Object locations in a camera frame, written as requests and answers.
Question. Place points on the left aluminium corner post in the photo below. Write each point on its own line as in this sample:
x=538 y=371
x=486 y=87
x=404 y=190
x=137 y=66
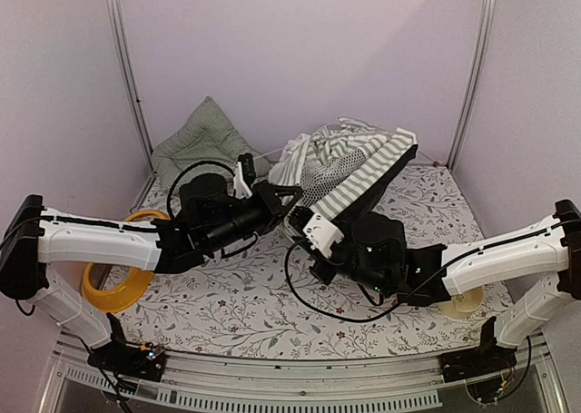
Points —
x=115 y=14

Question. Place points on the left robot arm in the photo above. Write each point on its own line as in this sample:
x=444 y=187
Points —
x=38 y=236

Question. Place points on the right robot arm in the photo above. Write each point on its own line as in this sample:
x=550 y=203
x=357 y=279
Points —
x=550 y=246

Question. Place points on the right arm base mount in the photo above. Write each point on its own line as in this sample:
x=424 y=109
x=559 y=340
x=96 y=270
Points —
x=487 y=357

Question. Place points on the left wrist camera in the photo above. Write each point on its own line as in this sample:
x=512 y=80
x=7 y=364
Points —
x=244 y=176

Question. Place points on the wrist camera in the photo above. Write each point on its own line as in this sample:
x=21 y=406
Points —
x=321 y=233
x=244 y=176

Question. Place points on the front aluminium rail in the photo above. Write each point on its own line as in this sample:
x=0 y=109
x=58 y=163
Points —
x=206 y=383

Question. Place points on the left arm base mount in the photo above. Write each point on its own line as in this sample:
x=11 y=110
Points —
x=146 y=361

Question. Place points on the right aluminium corner post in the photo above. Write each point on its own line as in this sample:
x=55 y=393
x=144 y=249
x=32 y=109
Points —
x=485 y=26

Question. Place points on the green striped pet tent fabric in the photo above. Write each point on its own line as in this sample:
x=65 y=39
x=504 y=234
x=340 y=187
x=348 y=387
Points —
x=339 y=162

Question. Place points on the cream pet bowl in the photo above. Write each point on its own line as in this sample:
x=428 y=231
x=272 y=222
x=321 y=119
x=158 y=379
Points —
x=462 y=306

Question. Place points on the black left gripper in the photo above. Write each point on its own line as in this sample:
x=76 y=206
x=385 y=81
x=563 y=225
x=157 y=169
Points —
x=272 y=211

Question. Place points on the aluminium corner post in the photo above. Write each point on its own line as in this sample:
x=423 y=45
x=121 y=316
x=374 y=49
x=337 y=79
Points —
x=485 y=26
x=115 y=14

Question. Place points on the green checkered cushion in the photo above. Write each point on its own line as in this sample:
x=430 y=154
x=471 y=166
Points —
x=208 y=135

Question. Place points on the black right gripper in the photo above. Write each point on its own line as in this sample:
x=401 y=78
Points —
x=320 y=275

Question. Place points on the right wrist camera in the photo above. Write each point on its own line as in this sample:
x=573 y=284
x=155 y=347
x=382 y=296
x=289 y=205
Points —
x=321 y=233

